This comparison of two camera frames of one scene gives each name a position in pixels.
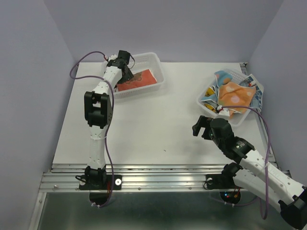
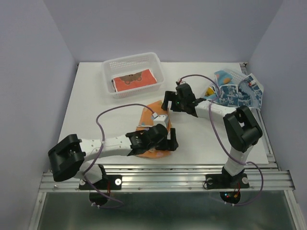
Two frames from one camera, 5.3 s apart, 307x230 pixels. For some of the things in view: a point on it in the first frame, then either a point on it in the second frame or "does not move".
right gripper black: (203, 121) -> (169, 96)
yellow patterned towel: (209, 91) does not move
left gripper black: (128, 76) -> (171, 144)
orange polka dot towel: (232, 94) -> (147, 119)
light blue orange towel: (222, 77) does not move
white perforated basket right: (231, 94) does not move
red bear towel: (144, 78) does not move
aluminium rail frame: (141, 177) does not move
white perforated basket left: (137, 63) does not move
